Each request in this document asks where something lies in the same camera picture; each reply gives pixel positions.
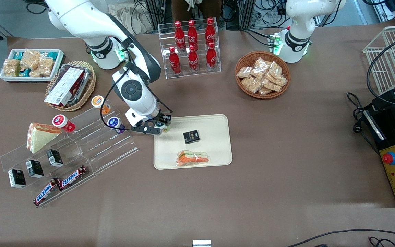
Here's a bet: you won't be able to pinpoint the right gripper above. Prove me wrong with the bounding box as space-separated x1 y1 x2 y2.
126 109 172 136

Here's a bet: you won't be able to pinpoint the purple gum bottle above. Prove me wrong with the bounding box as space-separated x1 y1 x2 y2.
107 117 126 134

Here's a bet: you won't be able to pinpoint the beige plastic tray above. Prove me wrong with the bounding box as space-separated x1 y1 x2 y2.
153 114 233 170

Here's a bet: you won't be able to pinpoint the orange gum bottle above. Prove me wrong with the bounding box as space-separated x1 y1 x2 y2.
91 95 111 114

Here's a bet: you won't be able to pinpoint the red gum bottle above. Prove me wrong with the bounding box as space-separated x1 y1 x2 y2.
52 114 76 133

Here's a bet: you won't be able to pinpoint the white rectangular snack tray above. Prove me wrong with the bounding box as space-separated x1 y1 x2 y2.
0 49 65 83

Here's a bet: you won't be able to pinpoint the small black box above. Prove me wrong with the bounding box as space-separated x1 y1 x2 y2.
183 130 201 144
8 169 27 188
26 160 44 178
46 149 64 168

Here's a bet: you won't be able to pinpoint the wrapped triangle sandwich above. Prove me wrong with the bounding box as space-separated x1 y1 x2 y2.
176 150 210 167
26 122 62 154

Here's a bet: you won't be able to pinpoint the clear acrylic stepped stand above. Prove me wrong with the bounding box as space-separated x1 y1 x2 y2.
65 99 140 175
0 117 97 208

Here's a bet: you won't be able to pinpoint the red Coca-Cola bottle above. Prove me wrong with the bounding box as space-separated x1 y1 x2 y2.
174 21 186 52
169 47 181 75
188 45 199 72
205 18 216 48
206 43 217 71
187 20 199 51

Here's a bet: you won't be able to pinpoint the clear acrylic bottle rack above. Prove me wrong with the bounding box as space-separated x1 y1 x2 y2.
158 19 222 79

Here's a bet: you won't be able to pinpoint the oval light wicker basket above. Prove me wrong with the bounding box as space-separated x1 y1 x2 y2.
45 61 97 112

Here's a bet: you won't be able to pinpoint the clear plastic cookie container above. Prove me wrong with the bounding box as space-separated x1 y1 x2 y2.
55 63 92 103

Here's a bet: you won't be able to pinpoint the round brown wicker basket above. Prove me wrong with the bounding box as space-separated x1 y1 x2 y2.
235 51 291 100

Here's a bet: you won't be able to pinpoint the Snickers chocolate bar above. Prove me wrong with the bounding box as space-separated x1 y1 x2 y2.
33 178 61 207
58 165 87 190

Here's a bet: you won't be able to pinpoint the red white cookie box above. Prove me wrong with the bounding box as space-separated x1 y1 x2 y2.
44 67 85 107

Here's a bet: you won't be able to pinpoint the crumpled brown paper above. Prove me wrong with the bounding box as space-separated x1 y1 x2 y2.
110 3 160 35

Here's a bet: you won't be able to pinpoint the person in brown trousers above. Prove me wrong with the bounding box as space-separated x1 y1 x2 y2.
172 0 223 24

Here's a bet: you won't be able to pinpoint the rice cracker pack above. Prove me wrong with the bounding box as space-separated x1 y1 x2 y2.
2 59 21 77
21 50 41 69
29 58 55 78

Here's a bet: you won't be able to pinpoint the black machine with yellow panel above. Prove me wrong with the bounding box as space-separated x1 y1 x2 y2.
362 77 395 208

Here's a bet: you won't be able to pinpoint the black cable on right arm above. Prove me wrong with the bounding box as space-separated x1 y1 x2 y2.
100 34 174 131

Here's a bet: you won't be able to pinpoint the black cables at arm base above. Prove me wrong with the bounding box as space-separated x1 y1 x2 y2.
241 28 277 47

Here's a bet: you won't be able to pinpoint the black cable with plug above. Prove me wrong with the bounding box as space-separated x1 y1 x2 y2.
347 92 368 134

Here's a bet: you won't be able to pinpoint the black looping cable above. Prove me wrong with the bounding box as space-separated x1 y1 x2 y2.
366 31 395 107

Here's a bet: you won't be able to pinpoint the long black cable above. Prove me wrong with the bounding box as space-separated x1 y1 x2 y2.
285 229 395 247

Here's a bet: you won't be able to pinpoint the white wire basket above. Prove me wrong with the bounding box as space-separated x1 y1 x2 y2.
362 26 395 96

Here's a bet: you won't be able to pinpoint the short black cable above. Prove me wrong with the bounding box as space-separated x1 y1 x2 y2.
369 236 395 247

